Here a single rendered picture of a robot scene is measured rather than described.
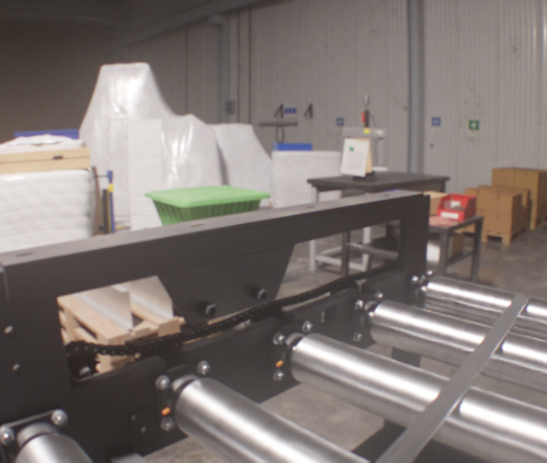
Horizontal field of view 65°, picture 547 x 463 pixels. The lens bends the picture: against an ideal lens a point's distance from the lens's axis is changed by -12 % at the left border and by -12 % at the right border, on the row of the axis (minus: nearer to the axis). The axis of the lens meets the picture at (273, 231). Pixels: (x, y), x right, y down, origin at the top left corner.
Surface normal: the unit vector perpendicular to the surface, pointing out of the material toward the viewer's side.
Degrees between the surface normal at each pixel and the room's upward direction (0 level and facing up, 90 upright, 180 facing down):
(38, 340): 90
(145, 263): 90
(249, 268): 90
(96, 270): 90
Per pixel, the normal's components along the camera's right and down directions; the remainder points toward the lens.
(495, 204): -0.68, 0.14
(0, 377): 0.70, 0.14
